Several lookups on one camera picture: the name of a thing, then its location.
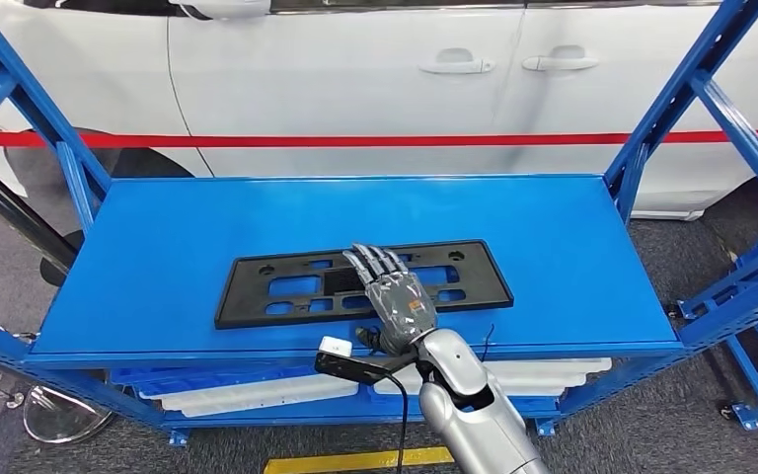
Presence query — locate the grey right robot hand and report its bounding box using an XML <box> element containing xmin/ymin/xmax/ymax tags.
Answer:
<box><xmin>341</xmin><ymin>243</ymin><xmax>439</xmax><ymax>357</ymax></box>

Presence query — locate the black plastic plate frame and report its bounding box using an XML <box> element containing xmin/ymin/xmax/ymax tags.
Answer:
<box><xmin>213</xmin><ymin>239</ymin><xmax>515</xmax><ymax>331</ymax></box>

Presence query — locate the blue metal shelf rack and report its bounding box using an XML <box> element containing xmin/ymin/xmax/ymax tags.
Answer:
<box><xmin>0</xmin><ymin>0</ymin><xmax>758</xmax><ymax>449</ymax></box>
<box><xmin>666</xmin><ymin>225</ymin><xmax>758</xmax><ymax>434</ymax></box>

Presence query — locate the white plastic bin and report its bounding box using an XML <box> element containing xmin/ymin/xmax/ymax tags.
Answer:
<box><xmin>159</xmin><ymin>385</ymin><xmax>360</xmax><ymax>419</ymax></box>
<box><xmin>136</xmin><ymin>373</ymin><xmax>359</xmax><ymax>400</ymax></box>
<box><xmin>483</xmin><ymin>357</ymin><xmax>614</xmax><ymax>379</ymax></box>
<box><xmin>373</xmin><ymin>365</ymin><xmax>588</xmax><ymax>397</ymax></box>

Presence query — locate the white car with red stripe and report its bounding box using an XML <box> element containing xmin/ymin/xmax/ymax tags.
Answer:
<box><xmin>0</xmin><ymin>0</ymin><xmax>758</xmax><ymax>220</ymax></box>

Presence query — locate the black right camera cable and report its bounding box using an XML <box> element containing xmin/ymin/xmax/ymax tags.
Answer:
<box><xmin>388</xmin><ymin>375</ymin><xmax>413</xmax><ymax>474</ymax></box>

